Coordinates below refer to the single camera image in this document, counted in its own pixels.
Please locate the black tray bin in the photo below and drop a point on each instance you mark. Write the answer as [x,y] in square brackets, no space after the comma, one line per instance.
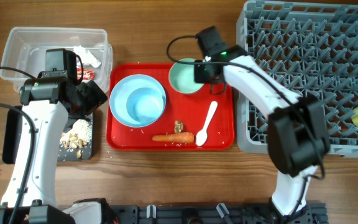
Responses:
[13,135]

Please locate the light blue bowl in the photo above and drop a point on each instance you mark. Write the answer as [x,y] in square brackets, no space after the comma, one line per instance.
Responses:
[145,105]

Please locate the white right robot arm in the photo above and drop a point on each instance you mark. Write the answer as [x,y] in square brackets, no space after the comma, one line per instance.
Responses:
[297,135]

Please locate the light blue plate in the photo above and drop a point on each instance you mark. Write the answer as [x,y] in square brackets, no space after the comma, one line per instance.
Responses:
[121,91]

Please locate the red foil wrapper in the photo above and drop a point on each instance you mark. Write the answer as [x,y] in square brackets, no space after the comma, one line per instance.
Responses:
[87,74]

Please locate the white plastic spoon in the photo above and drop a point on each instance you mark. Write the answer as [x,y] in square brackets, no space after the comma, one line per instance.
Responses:
[202,135]

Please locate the rice and food waste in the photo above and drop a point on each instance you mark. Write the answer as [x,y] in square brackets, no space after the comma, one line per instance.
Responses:
[77,141]

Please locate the red plastic tray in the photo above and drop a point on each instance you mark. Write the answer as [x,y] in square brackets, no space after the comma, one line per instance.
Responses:
[191,110]

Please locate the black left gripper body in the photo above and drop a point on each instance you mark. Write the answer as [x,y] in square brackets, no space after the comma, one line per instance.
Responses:
[90,100]

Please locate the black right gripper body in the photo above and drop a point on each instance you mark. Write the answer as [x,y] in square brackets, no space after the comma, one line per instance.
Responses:
[202,73]

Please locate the mint green bowl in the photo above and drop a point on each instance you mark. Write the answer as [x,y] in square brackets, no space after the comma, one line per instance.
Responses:
[182,78]

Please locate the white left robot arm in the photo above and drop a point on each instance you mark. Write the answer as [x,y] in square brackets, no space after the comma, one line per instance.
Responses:
[55,98]

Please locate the crumpled white tissue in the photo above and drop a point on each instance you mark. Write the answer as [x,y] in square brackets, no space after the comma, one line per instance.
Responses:
[86,56]

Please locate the clear plastic bin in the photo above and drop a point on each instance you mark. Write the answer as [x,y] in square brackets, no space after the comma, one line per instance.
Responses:
[26,48]

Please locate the orange carrot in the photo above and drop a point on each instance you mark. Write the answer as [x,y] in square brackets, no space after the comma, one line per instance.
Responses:
[185,138]

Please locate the brown food scrap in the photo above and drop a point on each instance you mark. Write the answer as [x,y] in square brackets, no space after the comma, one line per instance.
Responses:
[178,127]

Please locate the grey dishwasher rack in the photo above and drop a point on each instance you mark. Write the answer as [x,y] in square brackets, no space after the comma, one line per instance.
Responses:
[311,49]

